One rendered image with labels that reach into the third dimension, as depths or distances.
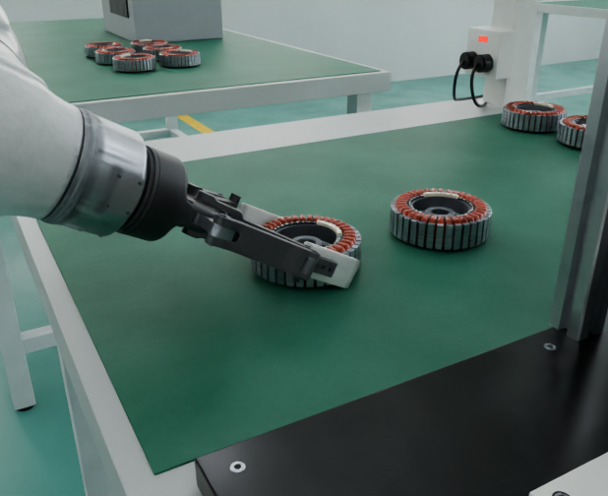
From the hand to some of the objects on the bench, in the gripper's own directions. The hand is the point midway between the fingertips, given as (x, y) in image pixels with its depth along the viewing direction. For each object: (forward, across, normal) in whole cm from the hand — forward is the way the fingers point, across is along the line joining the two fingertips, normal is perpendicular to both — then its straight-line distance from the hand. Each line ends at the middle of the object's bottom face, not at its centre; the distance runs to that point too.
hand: (304, 248), depth 65 cm
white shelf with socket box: (+56, -30, +29) cm, 70 cm away
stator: (+16, +2, +7) cm, 18 cm away
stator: (+1, 0, -2) cm, 2 cm away
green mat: (+23, -8, +11) cm, 27 cm away
